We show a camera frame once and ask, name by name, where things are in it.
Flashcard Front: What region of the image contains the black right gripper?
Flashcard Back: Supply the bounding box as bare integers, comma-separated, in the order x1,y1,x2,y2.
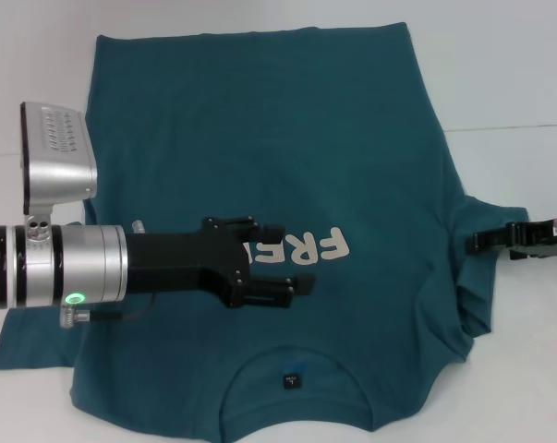
465,211,557,260

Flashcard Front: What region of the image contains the teal t-shirt with FREE print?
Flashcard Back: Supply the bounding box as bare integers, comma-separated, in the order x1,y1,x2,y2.
0,21,531,443

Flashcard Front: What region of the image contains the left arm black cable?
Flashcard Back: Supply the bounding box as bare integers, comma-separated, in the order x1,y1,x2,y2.
60,293,157,329

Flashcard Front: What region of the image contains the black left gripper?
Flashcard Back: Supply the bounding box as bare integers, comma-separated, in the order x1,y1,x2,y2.
127,215,315,309

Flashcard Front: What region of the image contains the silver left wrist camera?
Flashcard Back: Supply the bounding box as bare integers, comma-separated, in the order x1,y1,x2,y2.
18,102,99,227

